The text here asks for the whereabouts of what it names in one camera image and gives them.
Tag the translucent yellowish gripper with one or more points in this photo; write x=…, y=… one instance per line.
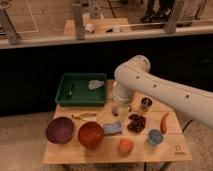
x=123, y=112

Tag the yellow banana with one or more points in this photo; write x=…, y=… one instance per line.
x=85, y=116

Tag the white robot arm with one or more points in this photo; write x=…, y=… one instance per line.
x=133, y=76

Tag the orange bowl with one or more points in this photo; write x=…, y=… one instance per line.
x=90, y=135

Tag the purple bowl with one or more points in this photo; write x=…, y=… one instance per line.
x=60, y=130

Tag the blue sponge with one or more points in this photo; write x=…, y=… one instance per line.
x=112, y=128

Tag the metal cup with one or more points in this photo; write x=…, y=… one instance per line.
x=146, y=103

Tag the orange cup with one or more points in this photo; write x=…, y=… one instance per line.
x=125, y=145

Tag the light blue cup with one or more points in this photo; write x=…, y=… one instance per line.
x=155, y=137

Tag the grey crumpled cloth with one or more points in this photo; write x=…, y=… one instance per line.
x=94, y=84

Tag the orange carrot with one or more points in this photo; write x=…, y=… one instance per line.
x=163, y=125

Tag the green plastic tray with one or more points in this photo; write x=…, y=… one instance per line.
x=81, y=94

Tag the small dark object in tray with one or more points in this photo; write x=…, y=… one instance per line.
x=70, y=90

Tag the background wooden table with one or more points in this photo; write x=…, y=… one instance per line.
x=100, y=26

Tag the white object on background table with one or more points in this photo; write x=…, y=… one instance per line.
x=89, y=28

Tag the right grey metal post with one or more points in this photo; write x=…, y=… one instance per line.
x=170, y=26

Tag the grey metal post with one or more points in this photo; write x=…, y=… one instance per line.
x=78, y=21
x=8, y=28
x=170, y=26

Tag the middle grey metal post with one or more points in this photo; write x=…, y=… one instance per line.
x=78, y=21

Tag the left grey metal post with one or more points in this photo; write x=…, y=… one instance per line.
x=8, y=28

